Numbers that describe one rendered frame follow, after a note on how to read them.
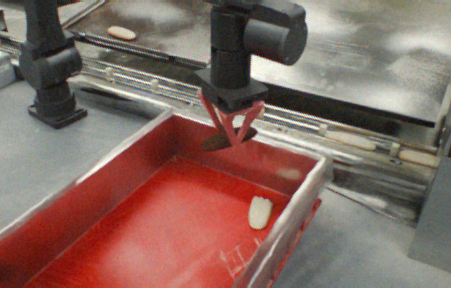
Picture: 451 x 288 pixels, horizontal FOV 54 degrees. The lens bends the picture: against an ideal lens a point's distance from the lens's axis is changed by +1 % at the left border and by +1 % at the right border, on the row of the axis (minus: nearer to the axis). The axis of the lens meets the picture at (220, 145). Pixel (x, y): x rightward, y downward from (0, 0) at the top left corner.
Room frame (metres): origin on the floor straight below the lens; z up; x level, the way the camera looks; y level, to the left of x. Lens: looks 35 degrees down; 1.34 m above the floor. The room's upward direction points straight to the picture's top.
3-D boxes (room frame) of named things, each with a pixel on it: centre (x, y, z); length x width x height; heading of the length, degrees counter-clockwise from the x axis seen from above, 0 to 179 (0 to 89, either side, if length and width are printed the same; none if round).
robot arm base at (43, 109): (0.89, 0.38, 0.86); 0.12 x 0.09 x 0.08; 51
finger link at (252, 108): (0.56, -0.02, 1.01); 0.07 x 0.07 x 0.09; 31
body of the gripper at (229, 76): (0.57, -0.01, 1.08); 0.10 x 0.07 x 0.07; 31
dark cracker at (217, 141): (0.57, -0.01, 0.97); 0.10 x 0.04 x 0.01; 121
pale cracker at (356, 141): (0.73, -0.26, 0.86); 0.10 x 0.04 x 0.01; 61
